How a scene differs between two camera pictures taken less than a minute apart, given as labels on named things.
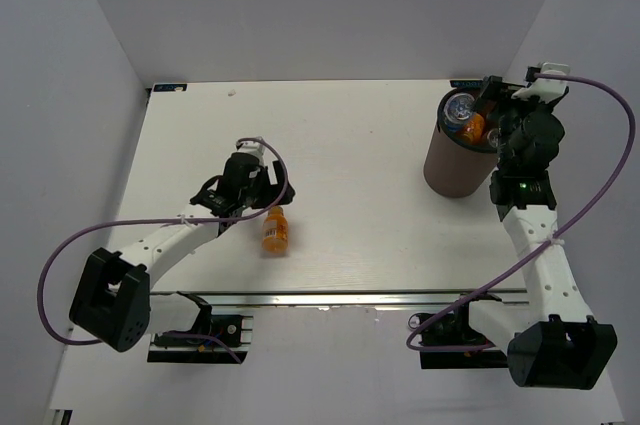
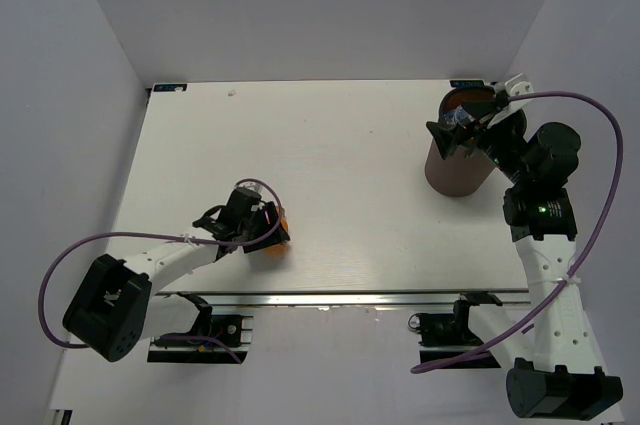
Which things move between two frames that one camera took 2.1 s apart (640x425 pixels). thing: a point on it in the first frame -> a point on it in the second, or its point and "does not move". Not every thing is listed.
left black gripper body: [262, 194] -> [247, 228]
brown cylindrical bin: [453, 167] does not move
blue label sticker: [170, 88] does not move
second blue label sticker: [466, 83] does not move
